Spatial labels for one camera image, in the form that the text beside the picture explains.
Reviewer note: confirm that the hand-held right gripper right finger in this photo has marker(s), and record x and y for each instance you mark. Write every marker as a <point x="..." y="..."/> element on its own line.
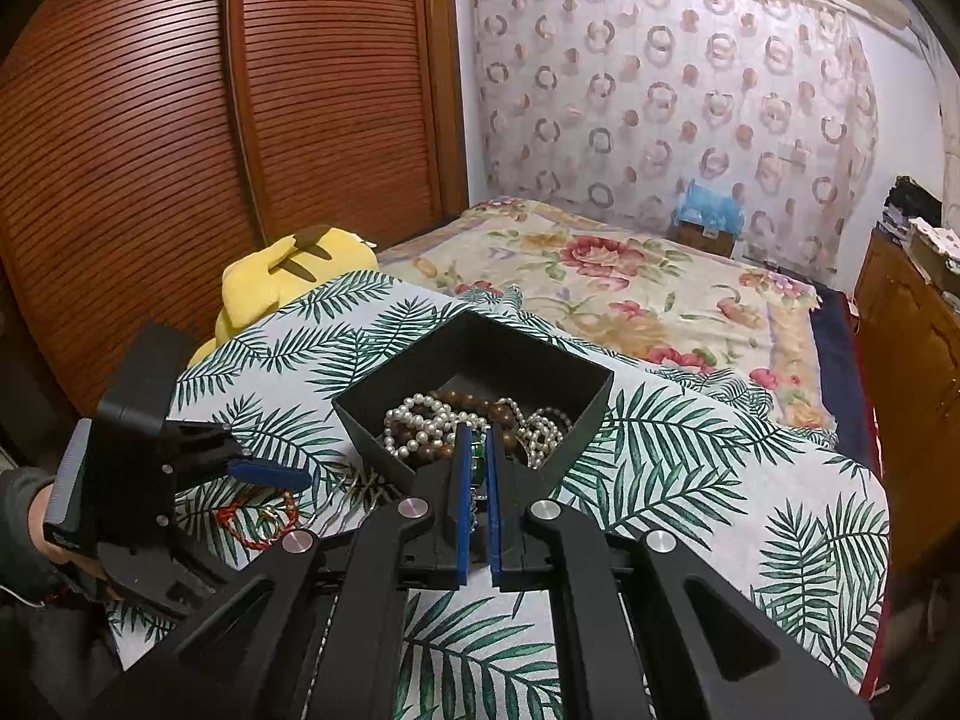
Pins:
<point x="495" y="525"/>

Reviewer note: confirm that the circle patterned curtain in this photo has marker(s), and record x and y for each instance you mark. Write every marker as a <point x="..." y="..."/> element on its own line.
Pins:
<point x="660" y="90"/>

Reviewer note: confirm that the black box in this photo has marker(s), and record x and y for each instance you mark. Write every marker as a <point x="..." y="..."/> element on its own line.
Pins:
<point x="577" y="397"/>

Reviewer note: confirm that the wooden cabinet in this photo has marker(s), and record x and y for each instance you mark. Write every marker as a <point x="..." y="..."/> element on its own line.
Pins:
<point x="907" y="390"/>

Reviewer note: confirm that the green bangle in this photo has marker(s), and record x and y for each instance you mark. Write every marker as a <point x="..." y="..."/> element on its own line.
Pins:
<point x="478" y="459"/>

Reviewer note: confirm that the brown louvered wardrobe door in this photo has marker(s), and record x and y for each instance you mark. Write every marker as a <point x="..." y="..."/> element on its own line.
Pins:
<point x="112" y="165"/>
<point x="337" y="90"/>

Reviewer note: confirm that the leaf print tablecloth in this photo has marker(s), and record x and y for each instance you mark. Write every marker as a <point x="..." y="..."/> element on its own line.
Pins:
<point x="675" y="480"/>

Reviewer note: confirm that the stack of dark clothes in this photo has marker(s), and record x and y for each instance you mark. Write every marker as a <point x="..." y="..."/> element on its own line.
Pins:
<point x="911" y="202"/>

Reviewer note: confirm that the cardboard box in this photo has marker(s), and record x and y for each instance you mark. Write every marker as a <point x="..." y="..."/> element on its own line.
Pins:
<point x="705" y="240"/>

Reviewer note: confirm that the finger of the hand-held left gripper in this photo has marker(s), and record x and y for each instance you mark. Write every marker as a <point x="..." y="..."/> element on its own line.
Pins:
<point x="180" y="577"/>
<point x="270" y="474"/>

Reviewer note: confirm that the blue plastic bag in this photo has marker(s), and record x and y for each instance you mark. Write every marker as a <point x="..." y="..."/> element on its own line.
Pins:
<point x="709" y="206"/>

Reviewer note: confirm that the floral bed blanket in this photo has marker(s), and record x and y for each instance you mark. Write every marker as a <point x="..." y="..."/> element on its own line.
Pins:
<point x="615" y="285"/>

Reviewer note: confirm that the person's left forearm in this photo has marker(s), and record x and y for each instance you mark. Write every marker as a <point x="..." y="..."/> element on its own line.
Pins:
<point x="34" y="652"/>

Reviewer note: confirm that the person's left hand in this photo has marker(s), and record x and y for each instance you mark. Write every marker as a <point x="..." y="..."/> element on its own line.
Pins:
<point x="41" y="529"/>

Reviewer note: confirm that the yellow plush toy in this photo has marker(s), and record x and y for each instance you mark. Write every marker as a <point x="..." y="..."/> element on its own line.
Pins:
<point x="292" y="270"/>

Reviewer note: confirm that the floral cloth bundle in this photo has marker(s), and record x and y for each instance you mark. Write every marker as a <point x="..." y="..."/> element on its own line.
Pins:
<point x="937" y="244"/>

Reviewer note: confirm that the wooden wardrobe side panel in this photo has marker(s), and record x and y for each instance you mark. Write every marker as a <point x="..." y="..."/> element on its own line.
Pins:
<point x="446" y="75"/>

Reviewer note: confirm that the navy blue mat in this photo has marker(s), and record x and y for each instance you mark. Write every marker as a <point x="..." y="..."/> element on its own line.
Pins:
<point x="836" y="367"/>

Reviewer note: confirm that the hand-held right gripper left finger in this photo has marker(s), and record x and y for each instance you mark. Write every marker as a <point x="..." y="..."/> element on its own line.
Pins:
<point x="462" y="525"/>

